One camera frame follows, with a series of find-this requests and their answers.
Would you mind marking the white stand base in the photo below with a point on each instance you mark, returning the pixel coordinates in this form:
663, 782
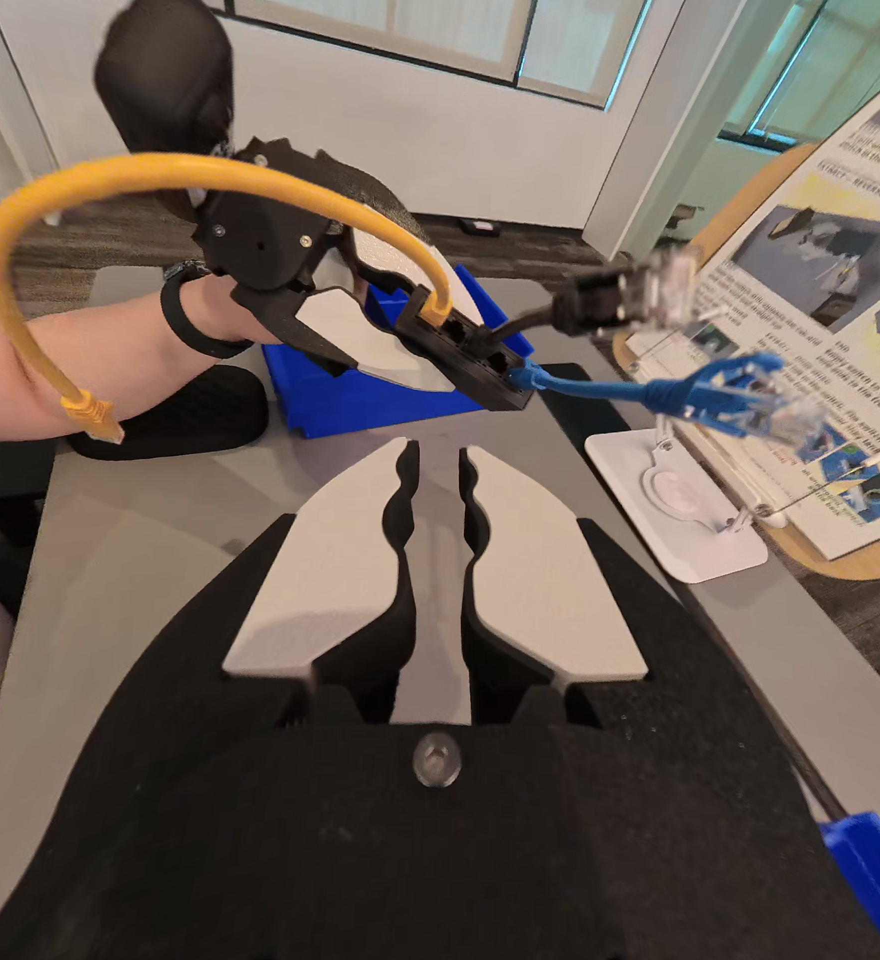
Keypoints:
635, 480

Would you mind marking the dark rectangular table panel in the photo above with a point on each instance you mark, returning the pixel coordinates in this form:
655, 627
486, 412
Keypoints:
583, 428

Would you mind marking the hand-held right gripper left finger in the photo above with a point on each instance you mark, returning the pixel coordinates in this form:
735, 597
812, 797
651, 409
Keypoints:
312, 585

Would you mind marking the black network switch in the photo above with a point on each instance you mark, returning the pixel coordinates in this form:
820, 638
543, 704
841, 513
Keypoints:
478, 360

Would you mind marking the person's left forearm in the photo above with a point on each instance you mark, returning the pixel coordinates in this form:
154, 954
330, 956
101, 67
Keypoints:
50, 375

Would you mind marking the printed instruction poster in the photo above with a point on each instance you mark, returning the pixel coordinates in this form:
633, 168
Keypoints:
830, 255

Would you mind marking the black wristband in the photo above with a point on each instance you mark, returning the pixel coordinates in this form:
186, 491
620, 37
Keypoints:
177, 323

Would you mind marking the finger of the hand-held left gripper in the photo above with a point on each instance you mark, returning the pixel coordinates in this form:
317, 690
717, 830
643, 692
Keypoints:
365, 338
410, 270

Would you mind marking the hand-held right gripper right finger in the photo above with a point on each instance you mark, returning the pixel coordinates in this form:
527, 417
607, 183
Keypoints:
553, 593

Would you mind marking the black textured pad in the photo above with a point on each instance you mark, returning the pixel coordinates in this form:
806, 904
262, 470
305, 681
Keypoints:
200, 420

